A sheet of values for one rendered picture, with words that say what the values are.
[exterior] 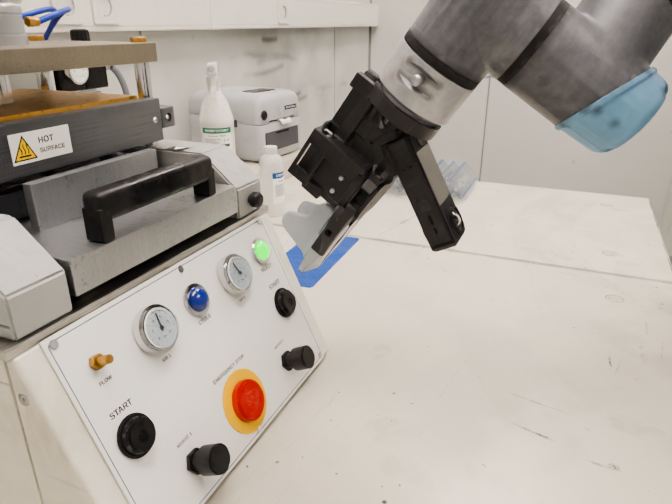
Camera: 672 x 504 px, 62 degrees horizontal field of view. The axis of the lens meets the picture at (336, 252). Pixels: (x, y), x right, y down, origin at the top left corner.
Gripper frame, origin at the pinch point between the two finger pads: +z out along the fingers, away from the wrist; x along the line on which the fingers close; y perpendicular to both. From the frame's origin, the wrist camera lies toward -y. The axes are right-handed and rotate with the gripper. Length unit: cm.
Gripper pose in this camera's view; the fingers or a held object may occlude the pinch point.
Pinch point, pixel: (313, 265)
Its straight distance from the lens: 60.2
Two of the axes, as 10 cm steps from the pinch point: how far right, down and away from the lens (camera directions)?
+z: -5.3, 6.7, 5.2
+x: -4.0, 3.5, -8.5
